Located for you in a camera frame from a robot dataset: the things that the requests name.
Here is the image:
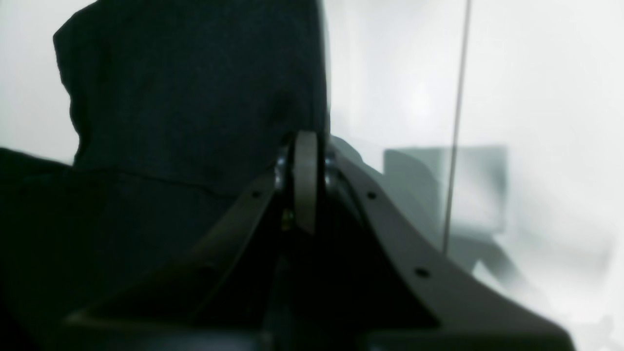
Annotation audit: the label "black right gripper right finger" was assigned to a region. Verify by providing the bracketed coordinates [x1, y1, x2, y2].
[323, 141, 574, 351]

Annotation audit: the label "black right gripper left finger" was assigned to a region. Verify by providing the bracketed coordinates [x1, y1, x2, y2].
[64, 131, 320, 351]

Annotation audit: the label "black T-shirt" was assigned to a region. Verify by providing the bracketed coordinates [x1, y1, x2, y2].
[1, 0, 327, 351]

